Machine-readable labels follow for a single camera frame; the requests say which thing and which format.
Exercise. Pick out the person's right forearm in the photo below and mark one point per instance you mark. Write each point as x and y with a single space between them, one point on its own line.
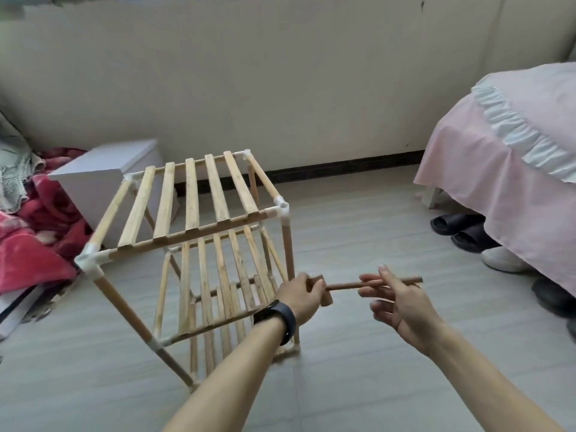
490 387

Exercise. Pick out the flat white box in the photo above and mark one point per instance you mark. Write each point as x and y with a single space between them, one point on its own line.
22 306

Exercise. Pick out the person's left forearm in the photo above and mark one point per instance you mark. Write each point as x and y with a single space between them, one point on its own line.
225 382

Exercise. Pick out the white bed leg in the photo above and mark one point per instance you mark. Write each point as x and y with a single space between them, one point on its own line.
433 198

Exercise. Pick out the wooden mallet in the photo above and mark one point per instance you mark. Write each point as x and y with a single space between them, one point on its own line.
360 284

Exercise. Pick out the person's right hand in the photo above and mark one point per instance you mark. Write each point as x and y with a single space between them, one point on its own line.
405 310

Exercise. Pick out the single white connector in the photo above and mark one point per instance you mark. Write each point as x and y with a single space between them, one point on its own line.
88 261
282 209
135 175
162 341
241 154

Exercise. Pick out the pale green cloth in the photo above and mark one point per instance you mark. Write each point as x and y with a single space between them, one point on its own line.
16 166

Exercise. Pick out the black slipper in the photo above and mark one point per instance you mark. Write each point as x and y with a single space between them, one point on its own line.
454 225
474 239

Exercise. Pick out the white shoe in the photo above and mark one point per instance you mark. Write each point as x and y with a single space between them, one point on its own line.
506 260

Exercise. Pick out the person's left hand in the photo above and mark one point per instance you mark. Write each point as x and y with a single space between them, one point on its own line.
301 299

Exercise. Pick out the black smartwatch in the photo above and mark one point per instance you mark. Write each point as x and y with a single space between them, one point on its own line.
275 319

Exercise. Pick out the white box cabinet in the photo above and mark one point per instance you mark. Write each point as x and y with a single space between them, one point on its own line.
108 180

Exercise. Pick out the dark shoe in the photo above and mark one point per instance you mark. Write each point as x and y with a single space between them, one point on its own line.
553 297
571 330

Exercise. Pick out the red fleece blanket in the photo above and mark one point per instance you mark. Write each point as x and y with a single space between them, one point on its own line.
36 238

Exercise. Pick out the pink ruffled bed skirt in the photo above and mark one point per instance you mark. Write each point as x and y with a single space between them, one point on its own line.
513 166

